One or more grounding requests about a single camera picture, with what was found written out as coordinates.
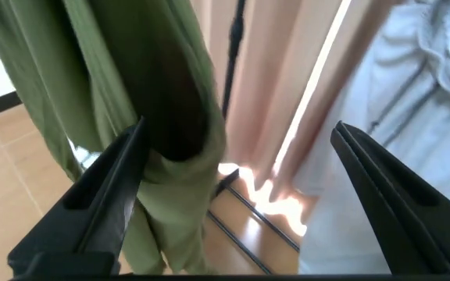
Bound pale grey shorts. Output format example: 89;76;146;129
293;0;450;276

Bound black clothes rack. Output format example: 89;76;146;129
206;0;301;276

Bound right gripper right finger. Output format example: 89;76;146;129
330;120;450;275

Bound green shirt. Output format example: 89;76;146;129
0;0;228;276

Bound beige curtain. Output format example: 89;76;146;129
189;0;405;190

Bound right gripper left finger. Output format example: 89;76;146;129
8;116;152;276

